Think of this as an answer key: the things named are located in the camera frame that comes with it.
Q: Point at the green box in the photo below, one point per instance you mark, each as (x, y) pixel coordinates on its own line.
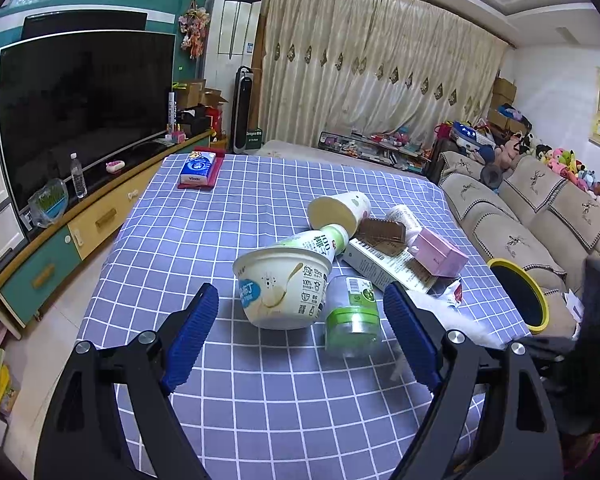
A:
(254, 139)

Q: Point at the black bin with yellow rim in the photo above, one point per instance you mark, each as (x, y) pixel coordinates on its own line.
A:
(517, 300)

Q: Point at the black television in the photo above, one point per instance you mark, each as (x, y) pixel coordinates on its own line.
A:
(80, 100)

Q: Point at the open cardboard boxes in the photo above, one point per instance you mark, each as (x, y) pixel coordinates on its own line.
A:
(197, 92)

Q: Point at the green and yellow TV cabinet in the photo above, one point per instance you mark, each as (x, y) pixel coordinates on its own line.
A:
(50, 265)

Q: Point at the low shelf with toys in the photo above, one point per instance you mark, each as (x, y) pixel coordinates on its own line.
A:
(375, 147)

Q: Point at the stacked cardboard boxes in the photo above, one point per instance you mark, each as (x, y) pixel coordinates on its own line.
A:
(505, 100)

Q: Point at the clear water bottle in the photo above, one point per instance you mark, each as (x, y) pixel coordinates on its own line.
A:
(78, 180)

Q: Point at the white standing air conditioner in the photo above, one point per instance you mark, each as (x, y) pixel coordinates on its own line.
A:
(230, 30)

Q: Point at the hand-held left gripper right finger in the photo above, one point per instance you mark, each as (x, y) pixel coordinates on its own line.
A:
(410, 340)

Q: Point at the blue bag with stars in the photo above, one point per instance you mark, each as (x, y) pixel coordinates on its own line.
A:
(464, 132)

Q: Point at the paper cup with fruit print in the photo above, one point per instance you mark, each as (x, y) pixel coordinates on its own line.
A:
(330, 212)

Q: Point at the white paper sheets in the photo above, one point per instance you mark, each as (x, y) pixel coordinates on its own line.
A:
(575, 305)

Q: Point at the beige patterned curtain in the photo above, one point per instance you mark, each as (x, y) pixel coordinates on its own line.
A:
(370, 60)

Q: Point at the purple checkered tablecloth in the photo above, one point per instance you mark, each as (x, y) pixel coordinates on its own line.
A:
(260, 200)

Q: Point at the white drink bottle green label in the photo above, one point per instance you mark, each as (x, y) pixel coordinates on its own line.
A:
(320, 240)

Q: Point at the black tower fan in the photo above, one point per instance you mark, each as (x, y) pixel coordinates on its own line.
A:
(242, 110)

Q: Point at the red tray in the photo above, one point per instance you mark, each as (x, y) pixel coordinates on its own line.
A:
(220, 157)

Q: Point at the white pill bottle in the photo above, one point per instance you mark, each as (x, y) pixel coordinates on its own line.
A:
(402, 217)

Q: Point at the hanging flower decoration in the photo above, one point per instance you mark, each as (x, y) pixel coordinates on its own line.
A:
(194, 30)

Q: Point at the blue and white tissue pack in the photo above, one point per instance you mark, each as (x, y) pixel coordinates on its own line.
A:
(197, 167)

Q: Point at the small pink holder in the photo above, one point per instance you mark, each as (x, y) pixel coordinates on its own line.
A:
(115, 166)

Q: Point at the white yogurt cup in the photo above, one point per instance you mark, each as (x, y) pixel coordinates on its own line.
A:
(280, 285)

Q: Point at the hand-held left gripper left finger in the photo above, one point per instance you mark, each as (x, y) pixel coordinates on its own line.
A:
(195, 330)

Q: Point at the white tissue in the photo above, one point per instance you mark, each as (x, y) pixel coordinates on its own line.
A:
(460, 317)

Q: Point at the white and green carton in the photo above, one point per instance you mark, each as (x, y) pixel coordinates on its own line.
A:
(375, 262)

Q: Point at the pink box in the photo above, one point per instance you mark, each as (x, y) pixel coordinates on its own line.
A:
(437, 252)

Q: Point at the glass bowl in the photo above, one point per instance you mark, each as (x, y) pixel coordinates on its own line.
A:
(49, 205)

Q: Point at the beige sofa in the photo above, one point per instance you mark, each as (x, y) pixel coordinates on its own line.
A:
(520, 210)

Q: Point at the long white box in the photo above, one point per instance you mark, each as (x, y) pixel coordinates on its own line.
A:
(171, 112)

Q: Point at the red and white wrapper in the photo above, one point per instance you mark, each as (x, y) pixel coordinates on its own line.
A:
(450, 292)

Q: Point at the pile of plush toys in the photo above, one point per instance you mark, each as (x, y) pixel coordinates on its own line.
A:
(565, 160)

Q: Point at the clear jar with green lid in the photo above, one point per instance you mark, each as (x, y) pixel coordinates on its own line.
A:
(352, 320)

